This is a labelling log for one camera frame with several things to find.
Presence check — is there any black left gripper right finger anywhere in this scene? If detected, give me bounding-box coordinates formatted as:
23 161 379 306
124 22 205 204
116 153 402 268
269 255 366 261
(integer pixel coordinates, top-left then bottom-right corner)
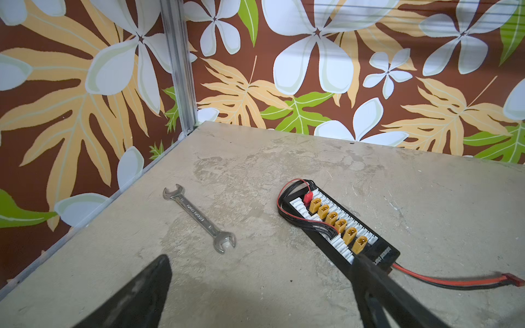
350 254 448 327

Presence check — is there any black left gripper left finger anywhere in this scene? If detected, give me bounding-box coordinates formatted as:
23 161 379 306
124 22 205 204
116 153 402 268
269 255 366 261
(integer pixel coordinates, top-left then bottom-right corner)
75 254 172 327

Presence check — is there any black battery charging board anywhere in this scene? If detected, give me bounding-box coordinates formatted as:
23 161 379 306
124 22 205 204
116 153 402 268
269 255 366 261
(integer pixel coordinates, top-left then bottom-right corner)
276 178 401 278

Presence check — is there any silver open-end wrench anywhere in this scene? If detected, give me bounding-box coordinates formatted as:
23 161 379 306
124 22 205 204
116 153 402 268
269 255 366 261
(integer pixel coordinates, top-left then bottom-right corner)
163 184 237 254

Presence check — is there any red black power cable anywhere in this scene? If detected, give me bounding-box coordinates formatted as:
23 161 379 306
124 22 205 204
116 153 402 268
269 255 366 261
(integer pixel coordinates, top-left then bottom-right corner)
391 262 525 291

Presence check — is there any aluminium frame post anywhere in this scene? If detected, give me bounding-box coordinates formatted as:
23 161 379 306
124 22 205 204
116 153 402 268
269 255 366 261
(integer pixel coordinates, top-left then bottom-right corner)
160 0 198 137

